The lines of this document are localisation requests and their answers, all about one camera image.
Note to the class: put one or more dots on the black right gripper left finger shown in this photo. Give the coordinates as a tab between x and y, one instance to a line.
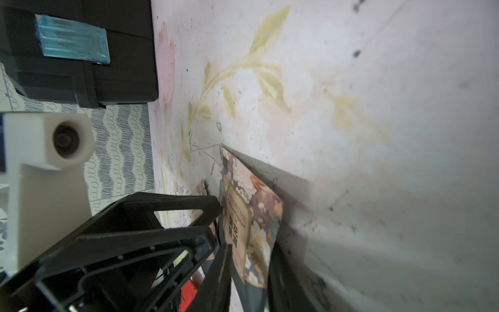
215	292

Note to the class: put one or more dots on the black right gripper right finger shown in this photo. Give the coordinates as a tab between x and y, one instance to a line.
285	292

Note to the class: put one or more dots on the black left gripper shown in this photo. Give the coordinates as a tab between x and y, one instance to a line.
124	271

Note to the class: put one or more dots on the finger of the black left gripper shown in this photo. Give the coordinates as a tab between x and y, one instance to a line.
136	212

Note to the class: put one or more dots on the floral tea bag one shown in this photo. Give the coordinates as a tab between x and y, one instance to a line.
251	213

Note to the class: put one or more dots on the red tea bag one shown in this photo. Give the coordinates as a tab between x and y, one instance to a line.
188	293

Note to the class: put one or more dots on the black plastic toolbox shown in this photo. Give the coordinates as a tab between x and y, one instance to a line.
89	53

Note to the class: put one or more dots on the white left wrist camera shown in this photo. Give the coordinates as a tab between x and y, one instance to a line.
44	157

